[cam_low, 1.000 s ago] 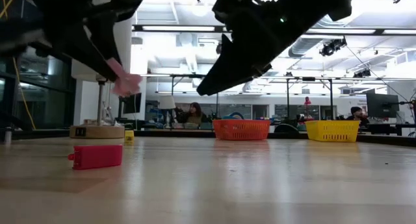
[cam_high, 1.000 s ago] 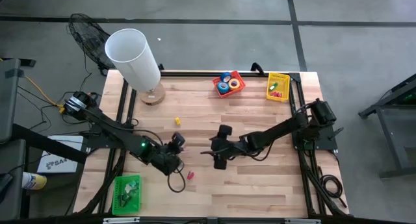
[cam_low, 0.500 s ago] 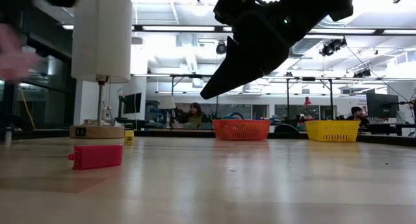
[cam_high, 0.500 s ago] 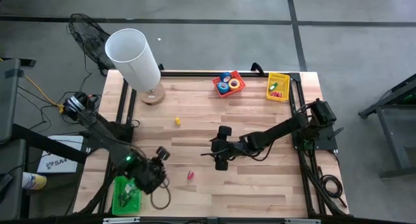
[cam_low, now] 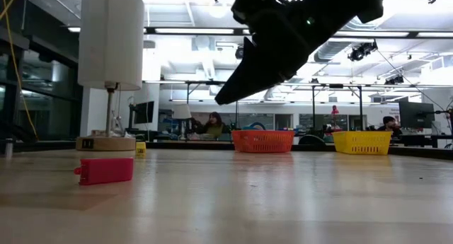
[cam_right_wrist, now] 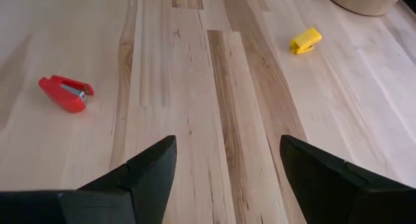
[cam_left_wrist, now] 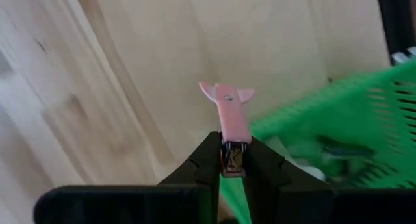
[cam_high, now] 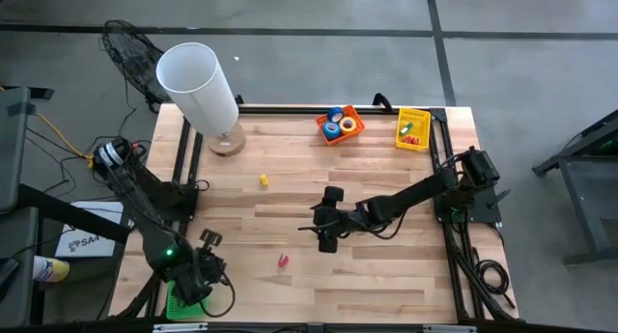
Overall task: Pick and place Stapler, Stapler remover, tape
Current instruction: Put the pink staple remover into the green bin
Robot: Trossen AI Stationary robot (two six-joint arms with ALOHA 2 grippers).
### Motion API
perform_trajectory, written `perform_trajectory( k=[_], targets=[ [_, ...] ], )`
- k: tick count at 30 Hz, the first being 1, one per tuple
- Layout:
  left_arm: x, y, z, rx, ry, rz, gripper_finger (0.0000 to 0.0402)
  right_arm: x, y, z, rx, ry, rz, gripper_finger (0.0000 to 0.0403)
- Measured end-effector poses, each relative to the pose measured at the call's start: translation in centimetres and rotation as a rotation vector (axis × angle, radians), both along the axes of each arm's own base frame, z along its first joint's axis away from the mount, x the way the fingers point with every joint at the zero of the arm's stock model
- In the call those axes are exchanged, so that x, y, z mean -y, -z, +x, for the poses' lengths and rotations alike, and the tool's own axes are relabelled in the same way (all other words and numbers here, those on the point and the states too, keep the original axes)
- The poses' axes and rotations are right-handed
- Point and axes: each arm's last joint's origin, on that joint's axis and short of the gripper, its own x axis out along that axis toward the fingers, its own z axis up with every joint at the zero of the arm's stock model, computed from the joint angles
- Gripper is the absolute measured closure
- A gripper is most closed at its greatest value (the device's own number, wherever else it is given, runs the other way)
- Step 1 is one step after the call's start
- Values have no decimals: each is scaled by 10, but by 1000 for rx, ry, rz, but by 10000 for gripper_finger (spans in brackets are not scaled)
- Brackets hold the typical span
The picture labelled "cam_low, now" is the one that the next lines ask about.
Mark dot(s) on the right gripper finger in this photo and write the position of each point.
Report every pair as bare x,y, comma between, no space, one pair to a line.
251,79

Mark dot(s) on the orange plastic basket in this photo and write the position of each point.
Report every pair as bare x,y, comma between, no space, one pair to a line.
263,141

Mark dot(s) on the yellow mini stapler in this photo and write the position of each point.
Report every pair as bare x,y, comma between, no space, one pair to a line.
141,150

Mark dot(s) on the red mini stapler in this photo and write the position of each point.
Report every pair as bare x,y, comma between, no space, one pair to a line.
106,170

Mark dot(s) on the person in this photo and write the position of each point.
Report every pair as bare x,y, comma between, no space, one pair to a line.
214,122
389,123

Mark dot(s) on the small background table lamp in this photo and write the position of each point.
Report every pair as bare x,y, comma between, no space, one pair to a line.
182,111

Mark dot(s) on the small black monitor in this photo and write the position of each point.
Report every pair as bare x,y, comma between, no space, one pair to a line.
144,112

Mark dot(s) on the small black ceiling rig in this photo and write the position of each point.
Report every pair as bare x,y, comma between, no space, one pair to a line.
394,80

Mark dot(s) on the yellow plastic basket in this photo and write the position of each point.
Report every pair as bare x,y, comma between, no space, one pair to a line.
361,141

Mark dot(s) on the black beam with light strips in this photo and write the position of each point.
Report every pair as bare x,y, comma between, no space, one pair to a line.
412,34

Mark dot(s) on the white lamp with wooden base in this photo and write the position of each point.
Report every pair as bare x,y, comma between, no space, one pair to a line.
109,42

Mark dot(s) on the large black monitor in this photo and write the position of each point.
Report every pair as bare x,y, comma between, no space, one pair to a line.
415,115

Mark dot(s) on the black dome camera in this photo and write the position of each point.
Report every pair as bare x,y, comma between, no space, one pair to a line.
239,53

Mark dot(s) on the silver ventilation duct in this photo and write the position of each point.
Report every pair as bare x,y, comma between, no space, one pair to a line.
327,51

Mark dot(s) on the black background workstation frame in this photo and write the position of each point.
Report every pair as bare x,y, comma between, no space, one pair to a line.
313,102

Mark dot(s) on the black ceiling camera rig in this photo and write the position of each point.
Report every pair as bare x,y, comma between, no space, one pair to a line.
359,53

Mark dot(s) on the black aluminium table frame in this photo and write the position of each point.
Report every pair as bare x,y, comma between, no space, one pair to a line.
318,148

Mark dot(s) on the silver metal post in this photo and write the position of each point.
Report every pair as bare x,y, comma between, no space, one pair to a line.
8,148

